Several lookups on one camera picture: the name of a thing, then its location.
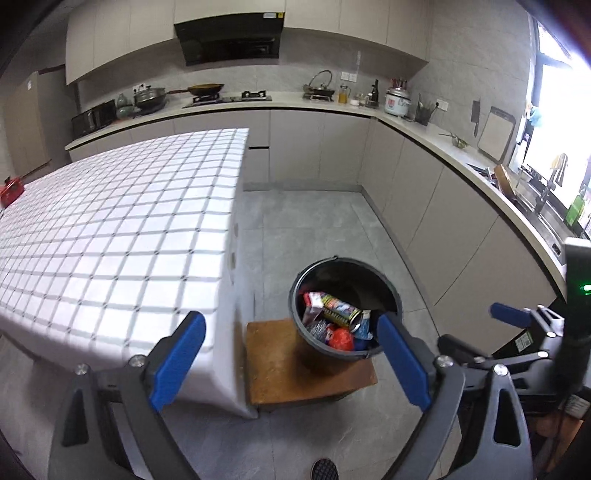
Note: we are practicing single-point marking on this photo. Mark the beige fridge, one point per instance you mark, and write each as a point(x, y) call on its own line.
point(32, 124)

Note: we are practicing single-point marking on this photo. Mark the black wok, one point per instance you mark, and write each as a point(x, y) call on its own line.
point(205, 87)

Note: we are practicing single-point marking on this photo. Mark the dark glass bottle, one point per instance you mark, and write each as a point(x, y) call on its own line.
point(375, 97)

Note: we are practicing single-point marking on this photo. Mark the small wooden stool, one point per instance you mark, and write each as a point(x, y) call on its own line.
point(277, 364)

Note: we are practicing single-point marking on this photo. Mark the white tiled kitchen island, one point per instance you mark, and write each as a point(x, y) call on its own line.
point(231, 323)

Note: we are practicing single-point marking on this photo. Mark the black utensil holder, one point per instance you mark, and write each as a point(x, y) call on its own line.
point(422, 115)

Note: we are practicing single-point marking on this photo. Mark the black microwave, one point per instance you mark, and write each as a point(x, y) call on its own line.
point(92, 119)

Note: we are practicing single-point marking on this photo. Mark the clear red plastic wrapper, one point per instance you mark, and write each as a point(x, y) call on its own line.
point(314, 302)

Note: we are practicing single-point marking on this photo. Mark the person's black shoe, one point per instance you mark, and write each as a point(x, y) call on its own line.
point(325, 468)

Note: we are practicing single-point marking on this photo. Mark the beige upper cabinets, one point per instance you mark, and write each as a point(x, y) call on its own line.
point(115, 37)

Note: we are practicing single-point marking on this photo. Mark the black gas stove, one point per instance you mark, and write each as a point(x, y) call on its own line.
point(231, 99)

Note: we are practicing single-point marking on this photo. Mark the red mesh bag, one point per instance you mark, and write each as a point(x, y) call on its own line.
point(342, 339)

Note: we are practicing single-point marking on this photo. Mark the kitchen cleaver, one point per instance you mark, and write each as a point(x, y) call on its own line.
point(475, 115)

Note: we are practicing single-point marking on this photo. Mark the orange juice pitcher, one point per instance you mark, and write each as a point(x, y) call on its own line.
point(342, 97)

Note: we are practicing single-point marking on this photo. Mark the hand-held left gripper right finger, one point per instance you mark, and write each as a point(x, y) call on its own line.
point(404, 364)

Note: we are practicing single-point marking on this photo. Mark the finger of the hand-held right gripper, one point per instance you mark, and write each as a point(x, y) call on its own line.
point(461, 348)
point(508, 314)

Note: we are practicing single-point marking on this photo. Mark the green bottle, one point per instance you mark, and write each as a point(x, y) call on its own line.
point(575, 210)

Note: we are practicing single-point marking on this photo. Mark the small red pot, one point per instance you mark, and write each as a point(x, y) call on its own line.
point(11, 191)

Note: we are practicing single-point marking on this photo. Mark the grey kitchen counter cabinets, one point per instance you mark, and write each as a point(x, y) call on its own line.
point(415, 184)

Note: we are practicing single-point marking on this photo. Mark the kitchen window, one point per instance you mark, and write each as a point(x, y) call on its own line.
point(563, 115)

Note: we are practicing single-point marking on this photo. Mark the blue white paper cup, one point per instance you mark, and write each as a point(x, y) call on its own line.
point(364, 325)

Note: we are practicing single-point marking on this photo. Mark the black plastic bucket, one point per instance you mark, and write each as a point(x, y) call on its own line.
point(346, 277)

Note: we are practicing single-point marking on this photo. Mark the utensil rack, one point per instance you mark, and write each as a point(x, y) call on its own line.
point(399, 83)

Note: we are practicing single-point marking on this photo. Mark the metal faucet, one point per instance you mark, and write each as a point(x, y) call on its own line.
point(547, 194)

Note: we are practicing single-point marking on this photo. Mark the kitchen sink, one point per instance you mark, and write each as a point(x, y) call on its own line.
point(531, 217)

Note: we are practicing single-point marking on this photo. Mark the white rice cooker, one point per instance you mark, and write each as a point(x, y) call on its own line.
point(398, 104)

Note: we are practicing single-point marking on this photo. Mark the teal vase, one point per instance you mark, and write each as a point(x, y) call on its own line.
point(123, 108)

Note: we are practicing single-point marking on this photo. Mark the small dish with chopsticks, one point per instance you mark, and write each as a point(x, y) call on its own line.
point(459, 143)

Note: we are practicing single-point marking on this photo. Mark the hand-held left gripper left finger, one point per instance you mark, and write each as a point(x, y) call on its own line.
point(178, 364)

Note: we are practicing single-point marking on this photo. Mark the black range hood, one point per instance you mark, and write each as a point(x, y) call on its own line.
point(231, 39)

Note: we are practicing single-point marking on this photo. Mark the white cutting board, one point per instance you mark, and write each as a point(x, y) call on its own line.
point(496, 134)

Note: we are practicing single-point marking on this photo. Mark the black kettle on stand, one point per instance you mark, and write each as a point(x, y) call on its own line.
point(321, 92)

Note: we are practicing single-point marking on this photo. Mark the pot with glass lid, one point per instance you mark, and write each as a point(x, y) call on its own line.
point(150, 98)

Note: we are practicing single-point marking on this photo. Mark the round wooden board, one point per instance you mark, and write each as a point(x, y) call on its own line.
point(505, 180)

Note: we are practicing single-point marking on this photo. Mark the blue cloth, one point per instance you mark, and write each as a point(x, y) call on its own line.
point(534, 117)

